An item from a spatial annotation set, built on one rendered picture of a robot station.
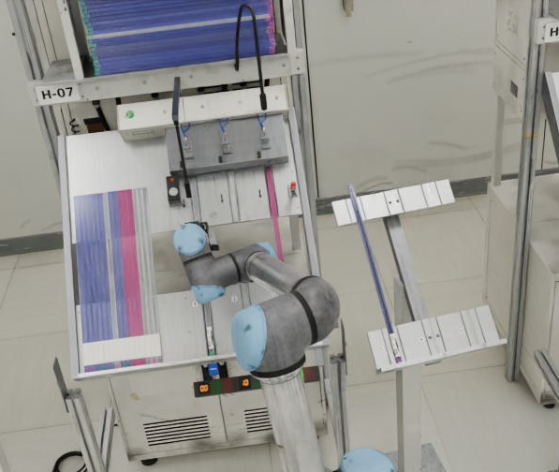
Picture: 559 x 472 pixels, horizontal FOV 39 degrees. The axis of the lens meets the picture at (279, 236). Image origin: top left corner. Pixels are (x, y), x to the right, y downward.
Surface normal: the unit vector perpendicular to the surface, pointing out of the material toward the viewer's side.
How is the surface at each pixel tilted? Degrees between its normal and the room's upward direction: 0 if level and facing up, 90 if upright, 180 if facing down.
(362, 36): 90
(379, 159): 90
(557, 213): 0
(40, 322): 0
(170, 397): 90
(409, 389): 90
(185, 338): 43
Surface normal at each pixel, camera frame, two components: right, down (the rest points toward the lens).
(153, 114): -0.01, -0.28
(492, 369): -0.10, -0.85
